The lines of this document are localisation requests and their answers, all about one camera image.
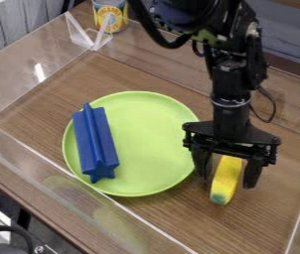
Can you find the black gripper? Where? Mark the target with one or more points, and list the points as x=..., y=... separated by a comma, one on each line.
x=231, y=135

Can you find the yellow toy banana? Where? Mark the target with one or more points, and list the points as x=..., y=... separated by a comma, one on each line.
x=225, y=179

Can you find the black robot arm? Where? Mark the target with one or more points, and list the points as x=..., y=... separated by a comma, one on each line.
x=223, y=29

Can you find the green round plate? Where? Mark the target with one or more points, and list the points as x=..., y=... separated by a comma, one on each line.
x=145, y=122

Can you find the blue star-shaped block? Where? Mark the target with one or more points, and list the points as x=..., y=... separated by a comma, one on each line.
x=98, y=157

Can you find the yellow printed can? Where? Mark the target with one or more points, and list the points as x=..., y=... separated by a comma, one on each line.
x=110, y=11

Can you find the clear acrylic enclosure wall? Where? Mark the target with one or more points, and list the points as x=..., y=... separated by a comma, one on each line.
x=49, y=78

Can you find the clear acrylic corner bracket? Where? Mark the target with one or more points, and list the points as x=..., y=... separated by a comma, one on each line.
x=90, y=38

